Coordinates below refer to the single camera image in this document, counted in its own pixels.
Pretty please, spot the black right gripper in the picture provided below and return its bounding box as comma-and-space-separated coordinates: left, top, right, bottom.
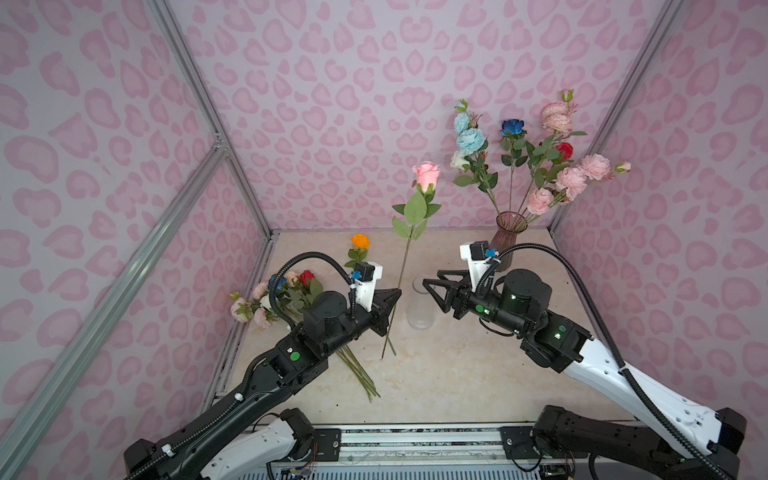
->
423, 269, 531, 337

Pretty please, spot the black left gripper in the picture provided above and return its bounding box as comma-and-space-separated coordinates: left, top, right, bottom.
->
321, 285, 401, 360

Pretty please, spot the clear glass vase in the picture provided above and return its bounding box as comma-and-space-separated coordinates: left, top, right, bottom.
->
406, 276, 438, 331

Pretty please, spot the orange rose stem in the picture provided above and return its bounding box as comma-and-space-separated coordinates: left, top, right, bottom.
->
344, 234, 371, 270

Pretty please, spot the purple ribbed glass vase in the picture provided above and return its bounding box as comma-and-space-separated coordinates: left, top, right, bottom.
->
489, 211, 527, 253

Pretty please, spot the single pink rose stem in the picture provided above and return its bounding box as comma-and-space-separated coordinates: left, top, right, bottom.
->
380, 160, 443, 361

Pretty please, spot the white rose stem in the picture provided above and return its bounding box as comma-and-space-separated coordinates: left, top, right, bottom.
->
450, 150, 470, 172

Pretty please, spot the light blue flower spray stem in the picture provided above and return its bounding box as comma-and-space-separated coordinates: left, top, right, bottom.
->
453, 99, 501, 214

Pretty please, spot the blue rose stem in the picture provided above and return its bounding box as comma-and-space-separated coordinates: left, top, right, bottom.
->
500, 119, 529, 212

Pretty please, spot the red rose stem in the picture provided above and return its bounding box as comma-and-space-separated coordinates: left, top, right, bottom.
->
556, 142, 574, 161

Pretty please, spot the pink rose spray stem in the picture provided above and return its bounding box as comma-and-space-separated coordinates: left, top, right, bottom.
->
527, 89, 586, 188

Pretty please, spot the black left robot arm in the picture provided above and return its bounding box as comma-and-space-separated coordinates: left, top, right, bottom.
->
124, 252, 402, 479

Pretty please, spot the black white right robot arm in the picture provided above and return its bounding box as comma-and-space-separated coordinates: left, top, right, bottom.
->
423, 241, 747, 479

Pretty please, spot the pale pink white flower bunch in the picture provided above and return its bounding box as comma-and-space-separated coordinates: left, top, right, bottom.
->
229, 282, 276, 328

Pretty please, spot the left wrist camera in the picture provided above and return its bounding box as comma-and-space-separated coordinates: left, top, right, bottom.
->
351, 261, 383, 312

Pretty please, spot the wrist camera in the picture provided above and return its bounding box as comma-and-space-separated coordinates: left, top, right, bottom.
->
459, 240, 499, 292
351, 261, 383, 312

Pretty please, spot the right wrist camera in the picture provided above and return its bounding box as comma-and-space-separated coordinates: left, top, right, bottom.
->
459, 240, 499, 292

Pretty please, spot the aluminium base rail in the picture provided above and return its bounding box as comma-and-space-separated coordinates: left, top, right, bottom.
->
239, 421, 691, 480

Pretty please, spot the aluminium frame profile right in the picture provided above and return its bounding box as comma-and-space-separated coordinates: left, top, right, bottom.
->
548, 0, 688, 235

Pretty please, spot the aluminium frame profile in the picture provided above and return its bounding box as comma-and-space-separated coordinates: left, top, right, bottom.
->
1, 1, 262, 479
548, 0, 688, 235

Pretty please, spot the aluminium frame profile left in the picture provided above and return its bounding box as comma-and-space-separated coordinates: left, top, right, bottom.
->
1, 1, 262, 479

